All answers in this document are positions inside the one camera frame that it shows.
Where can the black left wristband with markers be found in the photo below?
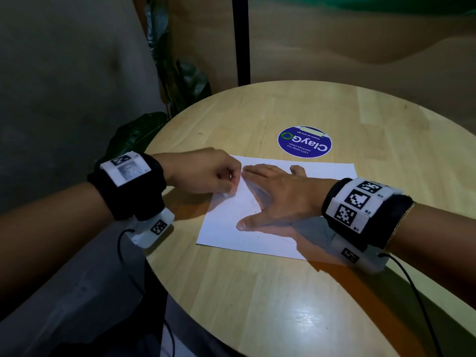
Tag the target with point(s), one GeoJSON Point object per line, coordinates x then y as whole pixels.
{"type": "Point", "coordinates": [134, 197]}

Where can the wooden panel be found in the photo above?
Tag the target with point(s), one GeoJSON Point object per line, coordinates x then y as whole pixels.
{"type": "Point", "coordinates": [334, 44]}

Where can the black vertical pole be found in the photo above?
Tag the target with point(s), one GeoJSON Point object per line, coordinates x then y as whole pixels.
{"type": "Point", "coordinates": [241, 40]}

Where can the round blue sticker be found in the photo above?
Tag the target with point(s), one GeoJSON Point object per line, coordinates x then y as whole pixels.
{"type": "Point", "coordinates": [305, 142]}

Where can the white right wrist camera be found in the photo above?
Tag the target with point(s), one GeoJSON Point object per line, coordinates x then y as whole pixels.
{"type": "Point", "coordinates": [364, 260]}

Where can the person's right hand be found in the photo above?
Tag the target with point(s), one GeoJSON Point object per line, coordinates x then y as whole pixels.
{"type": "Point", "coordinates": [293, 197]}

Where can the black right wristband with markers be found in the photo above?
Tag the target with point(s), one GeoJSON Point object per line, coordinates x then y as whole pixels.
{"type": "Point", "coordinates": [386, 223]}

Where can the black wristband with markers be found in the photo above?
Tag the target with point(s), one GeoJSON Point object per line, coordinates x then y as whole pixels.
{"type": "Point", "coordinates": [386, 223]}
{"type": "Point", "coordinates": [134, 197]}

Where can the dark green leafy plant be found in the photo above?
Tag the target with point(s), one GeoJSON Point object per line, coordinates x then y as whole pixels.
{"type": "Point", "coordinates": [137, 133]}

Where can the white paper sheet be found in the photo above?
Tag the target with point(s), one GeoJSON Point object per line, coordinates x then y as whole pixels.
{"type": "Point", "coordinates": [223, 226]}

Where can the person's left hand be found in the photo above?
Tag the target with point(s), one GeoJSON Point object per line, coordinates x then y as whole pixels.
{"type": "Point", "coordinates": [197, 171]}

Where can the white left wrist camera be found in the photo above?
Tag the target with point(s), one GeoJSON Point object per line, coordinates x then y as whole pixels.
{"type": "Point", "coordinates": [150, 230]}

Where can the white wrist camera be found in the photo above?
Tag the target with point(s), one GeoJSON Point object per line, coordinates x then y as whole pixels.
{"type": "Point", "coordinates": [150, 230]}
{"type": "Point", "coordinates": [364, 260]}

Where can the person's left forearm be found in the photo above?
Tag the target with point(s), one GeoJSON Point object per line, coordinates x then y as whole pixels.
{"type": "Point", "coordinates": [48, 237]}

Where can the white eraser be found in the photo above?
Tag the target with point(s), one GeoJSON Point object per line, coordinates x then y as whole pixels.
{"type": "Point", "coordinates": [227, 195]}

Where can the person's right forearm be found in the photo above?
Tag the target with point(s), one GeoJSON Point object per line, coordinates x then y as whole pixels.
{"type": "Point", "coordinates": [442, 249]}

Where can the round wooden table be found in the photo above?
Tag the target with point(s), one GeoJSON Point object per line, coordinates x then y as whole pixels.
{"type": "Point", "coordinates": [260, 301]}

